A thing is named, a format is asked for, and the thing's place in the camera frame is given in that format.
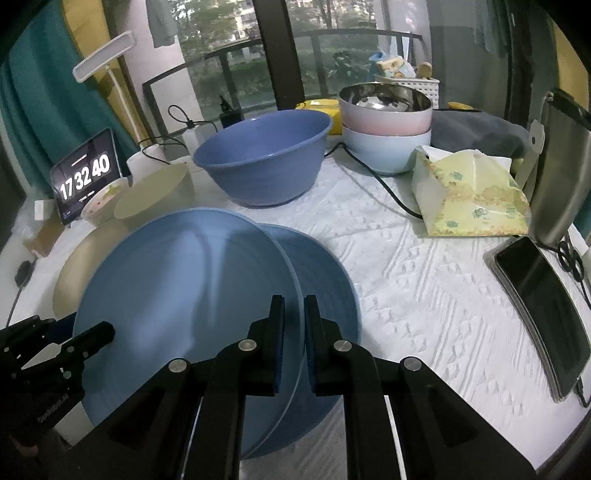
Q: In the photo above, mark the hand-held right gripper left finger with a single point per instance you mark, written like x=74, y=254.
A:
x=276, y=355

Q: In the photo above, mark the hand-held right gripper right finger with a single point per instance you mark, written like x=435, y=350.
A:
x=312, y=355

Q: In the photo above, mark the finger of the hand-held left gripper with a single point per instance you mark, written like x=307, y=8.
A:
x=94, y=336
x=27, y=330

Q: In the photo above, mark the beige plate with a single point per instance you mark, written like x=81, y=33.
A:
x=74, y=277

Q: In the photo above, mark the blue plate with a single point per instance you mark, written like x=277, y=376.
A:
x=184, y=286
x=325, y=277

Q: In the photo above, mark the pink strawberry bowl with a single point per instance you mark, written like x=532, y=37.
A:
x=104, y=203

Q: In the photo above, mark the cream bowl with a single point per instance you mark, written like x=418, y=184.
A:
x=152, y=189

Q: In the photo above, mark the large blue bowl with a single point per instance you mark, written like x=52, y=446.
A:
x=263, y=170

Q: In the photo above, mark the small black device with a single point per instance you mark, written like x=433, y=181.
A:
x=23, y=273

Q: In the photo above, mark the cardboard box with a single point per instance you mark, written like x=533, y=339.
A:
x=44, y=237

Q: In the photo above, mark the small white box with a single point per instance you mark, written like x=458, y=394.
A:
x=45, y=210

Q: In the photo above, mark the tablet showing clock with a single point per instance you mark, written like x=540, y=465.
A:
x=85, y=177

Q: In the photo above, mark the light blue bowl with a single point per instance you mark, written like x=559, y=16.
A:
x=385, y=152

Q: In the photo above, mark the yellow patterned tissue pack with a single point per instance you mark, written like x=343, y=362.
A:
x=471, y=198

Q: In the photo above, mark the teal curtain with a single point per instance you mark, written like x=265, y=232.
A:
x=32, y=106

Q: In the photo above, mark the black smartphone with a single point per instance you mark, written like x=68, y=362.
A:
x=535, y=304

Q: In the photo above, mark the pink steel-lined bowl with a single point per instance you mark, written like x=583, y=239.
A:
x=383, y=121

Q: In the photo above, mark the grey cloth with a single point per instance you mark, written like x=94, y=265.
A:
x=475, y=131

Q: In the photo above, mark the white desk lamp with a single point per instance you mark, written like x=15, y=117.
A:
x=104, y=57

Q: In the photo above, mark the blue snack bag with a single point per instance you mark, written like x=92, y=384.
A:
x=392, y=62

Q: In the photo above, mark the balcony railing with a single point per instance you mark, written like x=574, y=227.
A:
x=221, y=55

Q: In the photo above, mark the yellow curtain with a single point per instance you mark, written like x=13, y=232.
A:
x=572, y=60
x=81, y=27

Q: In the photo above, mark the hanging grey garment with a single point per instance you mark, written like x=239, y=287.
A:
x=161, y=23

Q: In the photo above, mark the black window frame post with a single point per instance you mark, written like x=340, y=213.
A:
x=277, y=46

